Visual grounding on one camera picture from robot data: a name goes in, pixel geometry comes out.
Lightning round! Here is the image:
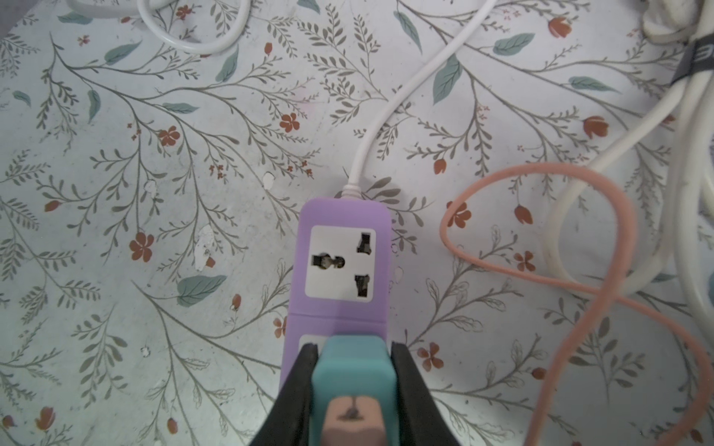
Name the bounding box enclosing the orange thin cable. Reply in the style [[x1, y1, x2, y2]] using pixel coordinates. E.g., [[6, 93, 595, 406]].
[[322, 162, 714, 446]]

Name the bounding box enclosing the teal small charger adapter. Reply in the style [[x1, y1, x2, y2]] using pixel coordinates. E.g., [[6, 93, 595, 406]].
[[310, 334, 400, 445]]

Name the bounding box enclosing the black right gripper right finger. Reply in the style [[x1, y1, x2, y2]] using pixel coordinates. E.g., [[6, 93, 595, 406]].
[[390, 342, 459, 446]]

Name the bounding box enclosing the white power cord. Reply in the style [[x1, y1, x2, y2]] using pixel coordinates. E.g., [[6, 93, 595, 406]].
[[66, 0, 498, 200]]

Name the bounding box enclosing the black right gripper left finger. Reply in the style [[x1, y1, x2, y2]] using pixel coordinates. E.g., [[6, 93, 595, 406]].
[[251, 344, 319, 446]]

